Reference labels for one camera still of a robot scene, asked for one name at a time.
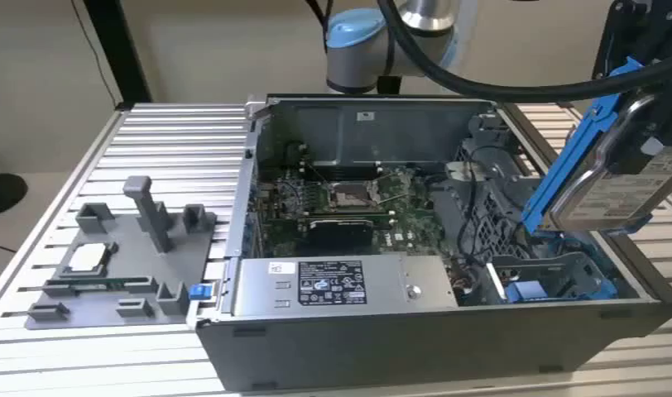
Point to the grey parts rack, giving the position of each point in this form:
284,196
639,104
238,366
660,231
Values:
131,264

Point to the silver power supply unit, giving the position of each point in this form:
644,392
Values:
258,285

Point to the black graphics card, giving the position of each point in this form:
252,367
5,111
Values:
341,237

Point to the black plug below arm joint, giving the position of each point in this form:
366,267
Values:
388,84

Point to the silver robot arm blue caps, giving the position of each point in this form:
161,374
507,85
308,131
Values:
358,58

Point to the RAM slot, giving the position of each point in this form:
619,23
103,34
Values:
348,212

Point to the blue case latch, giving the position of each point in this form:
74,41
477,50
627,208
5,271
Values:
200,291

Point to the silver CPU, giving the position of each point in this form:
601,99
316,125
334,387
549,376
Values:
89,257

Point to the CPU socket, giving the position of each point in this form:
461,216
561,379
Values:
352,194

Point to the hard disk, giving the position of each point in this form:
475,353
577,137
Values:
607,198

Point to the disk bay with blue rails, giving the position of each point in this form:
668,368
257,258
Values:
540,269

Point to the green RAM stick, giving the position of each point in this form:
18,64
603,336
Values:
110,284

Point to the grey metal drive cage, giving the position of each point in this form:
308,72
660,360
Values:
501,165

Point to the grey open PC case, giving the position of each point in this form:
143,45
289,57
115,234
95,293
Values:
369,351

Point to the black round stand base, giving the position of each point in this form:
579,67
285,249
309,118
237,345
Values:
2,194

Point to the black upright post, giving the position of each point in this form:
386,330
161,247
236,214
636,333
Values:
121,49

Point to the green motherboard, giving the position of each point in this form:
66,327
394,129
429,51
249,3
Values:
413,215

